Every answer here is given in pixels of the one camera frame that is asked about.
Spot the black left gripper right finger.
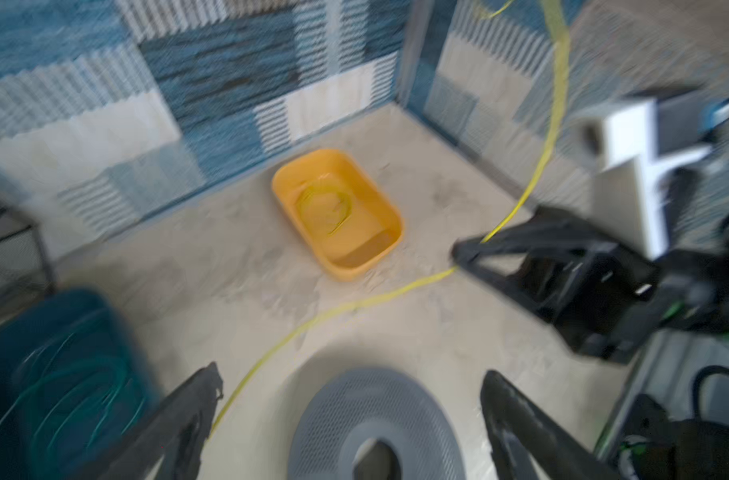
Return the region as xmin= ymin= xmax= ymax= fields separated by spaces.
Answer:
xmin=480 ymin=370 xmax=621 ymax=479

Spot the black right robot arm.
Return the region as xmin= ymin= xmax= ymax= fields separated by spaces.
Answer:
xmin=452 ymin=85 xmax=729 ymax=479

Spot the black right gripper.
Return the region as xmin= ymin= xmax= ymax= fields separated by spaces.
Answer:
xmin=451 ymin=207 xmax=725 ymax=364

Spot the yellow plastic bin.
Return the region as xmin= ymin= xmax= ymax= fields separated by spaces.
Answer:
xmin=272 ymin=149 xmax=405 ymax=282

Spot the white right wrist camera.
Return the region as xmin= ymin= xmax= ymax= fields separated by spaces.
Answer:
xmin=577 ymin=84 xmax=729 ymax=260

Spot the black wire mesh shelf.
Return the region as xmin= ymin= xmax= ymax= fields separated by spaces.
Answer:
xmin=0 ymin=201 xmax=56 ymax=324

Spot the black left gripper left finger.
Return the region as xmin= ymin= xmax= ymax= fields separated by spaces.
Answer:
xmin=72 ymin=362 xmax=224 ymax=479

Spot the grey perforated cable spool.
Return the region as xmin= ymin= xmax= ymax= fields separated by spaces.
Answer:
xmin=288 ymin=367 xmax=466 ymax=479

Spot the green cable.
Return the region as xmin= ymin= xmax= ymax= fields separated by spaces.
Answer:
xmin=0 ymin=323 xmax=150 ymax=480

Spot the teal plastic bin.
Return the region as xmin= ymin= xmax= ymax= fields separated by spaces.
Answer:
xmin=0 ymin=288 xmax=162 ymax=479

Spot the yellow cable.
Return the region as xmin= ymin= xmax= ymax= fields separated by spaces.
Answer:
xmin=207 ymin=0 xmax=573 ymax=439
xmin=294 ymin=182 xmax=354 ymax=236

